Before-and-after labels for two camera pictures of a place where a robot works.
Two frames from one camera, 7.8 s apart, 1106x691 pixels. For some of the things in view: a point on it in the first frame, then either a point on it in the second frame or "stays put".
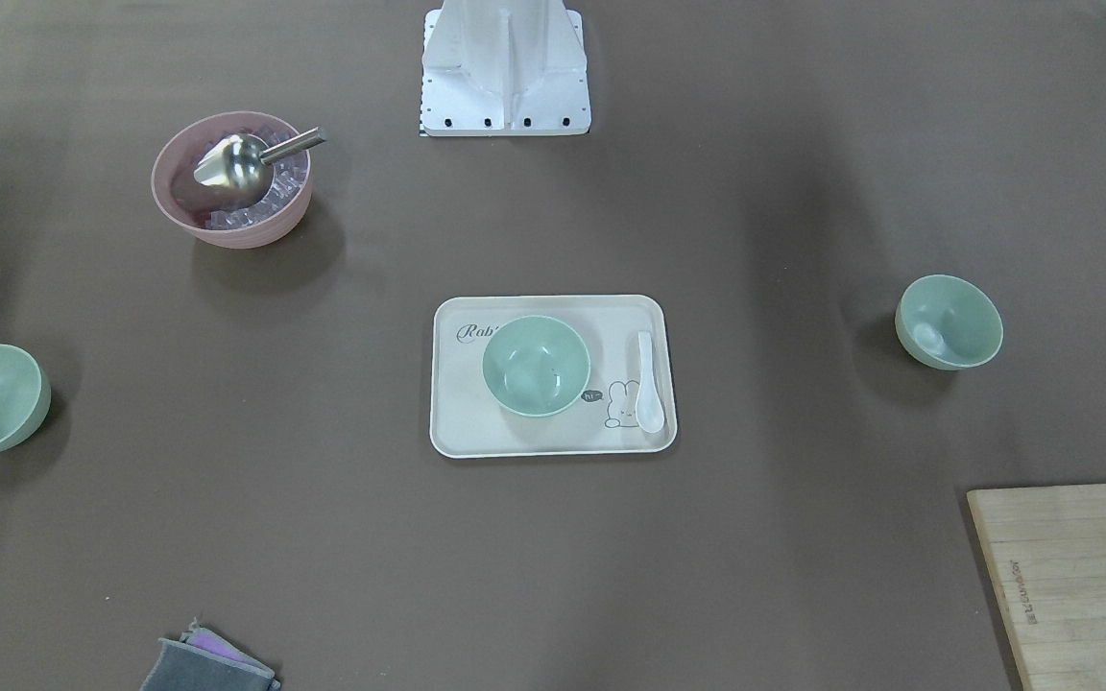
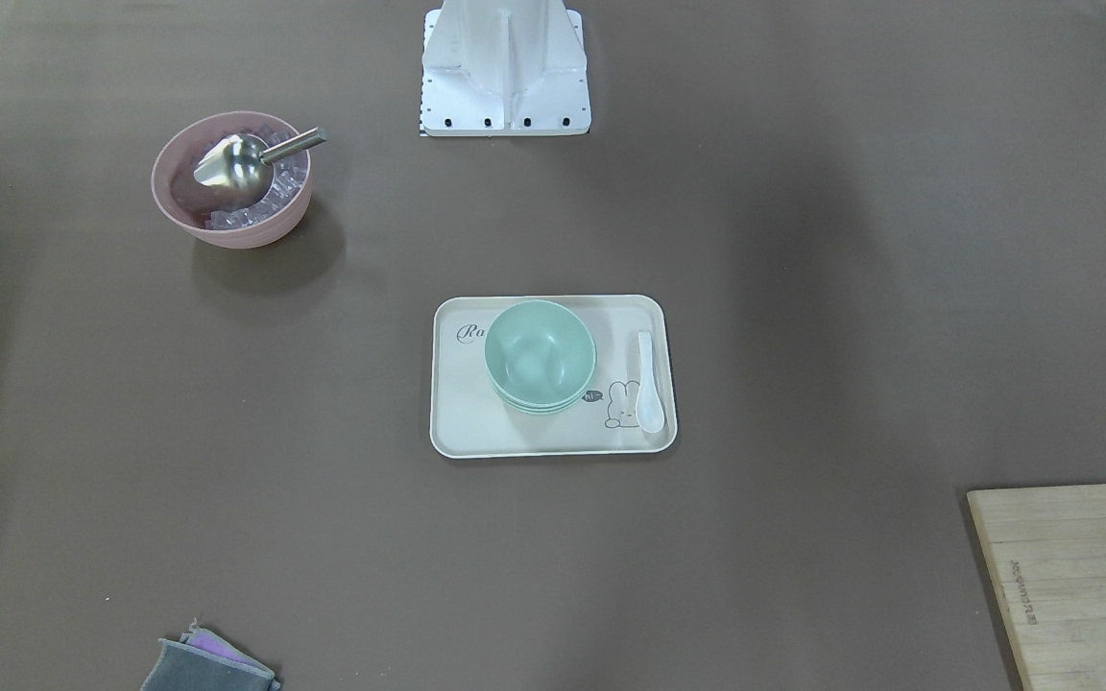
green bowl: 949,322 → 540,351
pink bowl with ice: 237,179 stays put
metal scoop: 243,162 stays put
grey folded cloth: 204,660 stays put
